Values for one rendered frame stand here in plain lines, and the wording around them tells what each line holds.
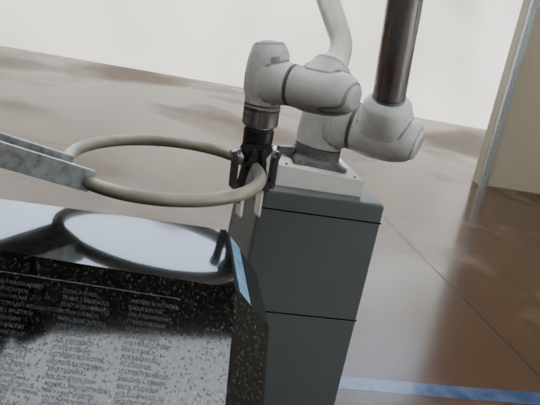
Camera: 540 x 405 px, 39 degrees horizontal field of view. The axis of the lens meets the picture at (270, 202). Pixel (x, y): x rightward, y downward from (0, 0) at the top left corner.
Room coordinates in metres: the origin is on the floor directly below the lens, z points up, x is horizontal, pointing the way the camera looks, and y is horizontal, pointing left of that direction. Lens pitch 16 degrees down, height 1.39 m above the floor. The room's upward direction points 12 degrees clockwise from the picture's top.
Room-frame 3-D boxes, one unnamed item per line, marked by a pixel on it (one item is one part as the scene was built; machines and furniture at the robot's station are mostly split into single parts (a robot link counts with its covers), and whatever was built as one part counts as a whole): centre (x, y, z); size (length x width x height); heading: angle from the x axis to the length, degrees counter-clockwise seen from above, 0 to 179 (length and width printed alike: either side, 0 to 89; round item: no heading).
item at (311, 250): (2.46, -0.11, 0.40); 0.50 x 0.50 x 0.80; 14
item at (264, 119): (1.87, 0.07, 1.08); 0.09 x 0.09 x 0.06
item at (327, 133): (2.46, -0.13, 1.03); 0.18 x 0.16 x 0.22; 69
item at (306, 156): (2.46, -0.10, 0.89); 0.22 x 0.18 x 0.06; 105
